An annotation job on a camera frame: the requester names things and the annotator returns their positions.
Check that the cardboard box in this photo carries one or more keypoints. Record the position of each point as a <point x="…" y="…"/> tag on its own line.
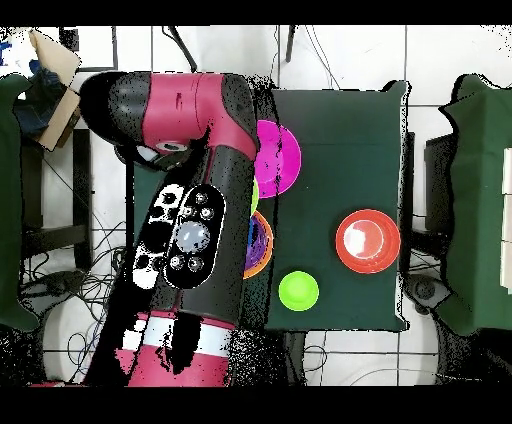
<point x="56" y="56"/>

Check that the red plastic bowl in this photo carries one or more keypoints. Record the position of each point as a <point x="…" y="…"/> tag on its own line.
<point x="368" y="260"/>

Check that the small green plastic bowl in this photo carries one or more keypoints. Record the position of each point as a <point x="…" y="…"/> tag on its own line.
<point x="298" y="291"/>

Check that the dark green tablecloth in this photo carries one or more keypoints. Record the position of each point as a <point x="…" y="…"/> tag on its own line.
<point x="340" y="160"/>

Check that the green cloth covered table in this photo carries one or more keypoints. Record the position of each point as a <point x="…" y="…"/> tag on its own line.
<point x="476" y="200"/>
<point x="10" y="200"/>

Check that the black stool frame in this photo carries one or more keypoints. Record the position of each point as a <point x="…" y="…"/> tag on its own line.
<point x="82" y="180"/>

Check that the black chair base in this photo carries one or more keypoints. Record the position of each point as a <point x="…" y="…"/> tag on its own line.
<point x="426" y="290"/>
<point x="56" y="286"/>

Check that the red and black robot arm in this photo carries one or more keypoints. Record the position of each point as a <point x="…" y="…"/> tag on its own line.
<point x="180" y="120"/>

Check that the dark blue cloth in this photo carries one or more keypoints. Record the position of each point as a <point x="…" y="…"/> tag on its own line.
<point x="38" y="104"/>

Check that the black tripod leg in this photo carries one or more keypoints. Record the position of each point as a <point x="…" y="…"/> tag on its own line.
<point x="184" y="50"/>
<point x="290" y="44"/>

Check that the white blocks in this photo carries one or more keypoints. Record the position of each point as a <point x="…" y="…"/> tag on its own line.
<point x="508" y="220"/>

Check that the black metal frame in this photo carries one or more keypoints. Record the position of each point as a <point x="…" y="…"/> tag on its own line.
<point x="70" y="40"/>

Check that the pink plastic bowl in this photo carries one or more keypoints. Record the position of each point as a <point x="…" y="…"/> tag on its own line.
<point x="280" y="160"/>

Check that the purple plastic bowl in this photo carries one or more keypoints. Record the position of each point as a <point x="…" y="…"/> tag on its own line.
<point x="258" y="244"/>

